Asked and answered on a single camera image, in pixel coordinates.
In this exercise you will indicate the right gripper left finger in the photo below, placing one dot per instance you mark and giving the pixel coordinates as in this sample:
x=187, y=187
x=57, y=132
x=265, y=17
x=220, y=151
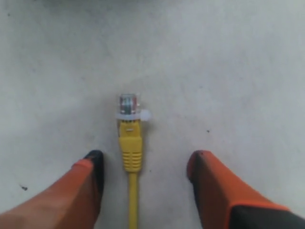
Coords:
x=72, y=202

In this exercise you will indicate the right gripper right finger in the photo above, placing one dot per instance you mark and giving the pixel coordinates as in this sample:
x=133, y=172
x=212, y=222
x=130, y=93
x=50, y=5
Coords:
x=224, y=201

